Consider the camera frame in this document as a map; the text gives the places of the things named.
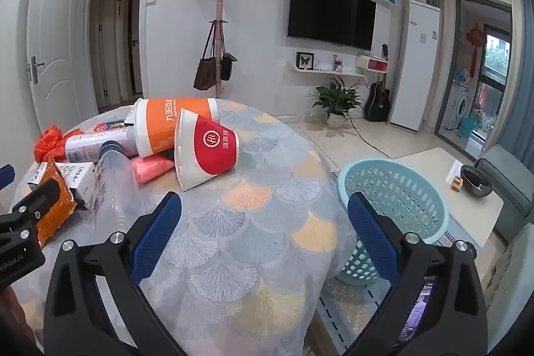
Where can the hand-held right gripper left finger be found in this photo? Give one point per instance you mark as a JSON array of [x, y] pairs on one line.
[[156, 239]]

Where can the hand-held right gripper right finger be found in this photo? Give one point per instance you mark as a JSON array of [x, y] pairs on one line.
[[371, 239]]

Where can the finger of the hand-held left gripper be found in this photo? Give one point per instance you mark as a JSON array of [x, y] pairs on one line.
[[39, 199], [6, 176]]

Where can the orange mesh snack packet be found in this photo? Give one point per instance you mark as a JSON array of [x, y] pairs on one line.
[[52, 233]]

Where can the light blue plastic basket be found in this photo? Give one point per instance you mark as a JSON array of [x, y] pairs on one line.
[[417, 189]]

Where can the person's left forearm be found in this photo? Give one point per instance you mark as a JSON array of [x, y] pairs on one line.
[[14, 322]]

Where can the white printed box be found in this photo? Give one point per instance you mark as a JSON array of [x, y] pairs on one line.
[[77, 176]]

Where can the orange plastic bag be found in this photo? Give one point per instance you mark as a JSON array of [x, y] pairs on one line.
[[48, 143]]

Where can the pink packet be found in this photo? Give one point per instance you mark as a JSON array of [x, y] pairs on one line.
[[150, 168]]

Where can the clear plastic bottle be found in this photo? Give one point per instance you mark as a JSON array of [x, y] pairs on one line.
[[112, 181]]

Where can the patterned rug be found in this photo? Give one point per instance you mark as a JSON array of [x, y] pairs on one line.
[[346, 310]]

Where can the white spray can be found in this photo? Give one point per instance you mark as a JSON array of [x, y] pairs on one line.
[[91, 143]]

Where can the small red packet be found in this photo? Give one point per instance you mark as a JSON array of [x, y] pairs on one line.
[[106, 126]]

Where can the colourful puzzle cube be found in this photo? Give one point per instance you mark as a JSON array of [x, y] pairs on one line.
[[457, 183]]

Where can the red white paper cup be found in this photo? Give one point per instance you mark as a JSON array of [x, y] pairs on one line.
[[212, 147]]

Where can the white coffee table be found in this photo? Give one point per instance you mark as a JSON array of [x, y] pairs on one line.
[[479, 212]]

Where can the black bowl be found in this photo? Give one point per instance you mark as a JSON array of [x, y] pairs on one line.
[[475, 183]]

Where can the large orange white cup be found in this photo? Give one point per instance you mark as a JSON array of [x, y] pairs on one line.
[[175, 118]]

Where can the black guitar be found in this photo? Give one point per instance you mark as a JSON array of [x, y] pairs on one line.
[[377, 101]]

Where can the potted green plant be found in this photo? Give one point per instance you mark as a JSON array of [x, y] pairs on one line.
[[336, 97]]

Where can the teal bucket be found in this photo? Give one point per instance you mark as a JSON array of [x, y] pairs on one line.
[[467, 127]]

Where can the grey sofa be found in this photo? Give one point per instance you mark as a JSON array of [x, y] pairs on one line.
[[513, 181]]

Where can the white door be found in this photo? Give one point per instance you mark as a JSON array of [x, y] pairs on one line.
[[54, 26]]

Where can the white washing machine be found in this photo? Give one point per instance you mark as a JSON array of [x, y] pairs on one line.
[[459, 105]]

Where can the brown hanging bag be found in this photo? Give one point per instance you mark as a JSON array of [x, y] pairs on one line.
[[205, 76]]

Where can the white standing air conditioner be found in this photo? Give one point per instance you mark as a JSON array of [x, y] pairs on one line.
[[415, 64]]

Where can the black hanging bag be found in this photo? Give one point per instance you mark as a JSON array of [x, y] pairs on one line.
[[226, 66]]

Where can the glass balcony door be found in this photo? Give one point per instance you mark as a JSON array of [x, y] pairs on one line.
[[496, 60]]

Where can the red knot ornament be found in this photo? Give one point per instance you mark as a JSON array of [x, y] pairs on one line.
[[475, 41]]

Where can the blue curtain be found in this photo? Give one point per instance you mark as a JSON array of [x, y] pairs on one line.
[[521, 60]]

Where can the pink coat rack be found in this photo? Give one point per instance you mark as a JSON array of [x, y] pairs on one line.
[[220, 5]]

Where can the low white wall shelf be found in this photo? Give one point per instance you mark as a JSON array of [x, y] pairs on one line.
[[325, 71]]

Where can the red white wall box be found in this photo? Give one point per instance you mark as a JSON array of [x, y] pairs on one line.
[[373, 65]]

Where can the butterfly picture frame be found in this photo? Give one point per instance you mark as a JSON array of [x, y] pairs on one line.
[[305, 61]]

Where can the wall television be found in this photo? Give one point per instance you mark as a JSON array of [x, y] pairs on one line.
[[329, 12]]

